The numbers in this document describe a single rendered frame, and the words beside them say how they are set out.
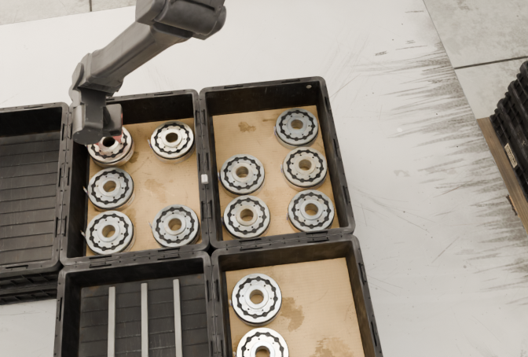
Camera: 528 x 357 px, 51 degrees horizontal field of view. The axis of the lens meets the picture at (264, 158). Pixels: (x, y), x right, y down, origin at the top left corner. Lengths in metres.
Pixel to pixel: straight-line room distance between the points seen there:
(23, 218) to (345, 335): 0.75
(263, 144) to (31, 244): 0.57
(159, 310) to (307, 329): 0.31
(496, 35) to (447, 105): 1.24
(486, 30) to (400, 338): 1.82
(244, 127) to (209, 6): 0.62
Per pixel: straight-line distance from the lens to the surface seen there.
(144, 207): 1.30
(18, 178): 1.43
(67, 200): 1.24
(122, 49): 0.95
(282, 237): 1.13
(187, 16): 0.78
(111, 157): 1.32
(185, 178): 1.31
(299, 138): 1.32
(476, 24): 2.85
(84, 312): 1.25
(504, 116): 2.24
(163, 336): 1.20
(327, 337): 1.19
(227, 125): 1.37
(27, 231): 1.36
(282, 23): 1.75
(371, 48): 1.71
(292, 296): 1.20
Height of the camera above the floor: 1.99
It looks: 61 degrees down
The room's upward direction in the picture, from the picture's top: 1 degrees counter-clockwise
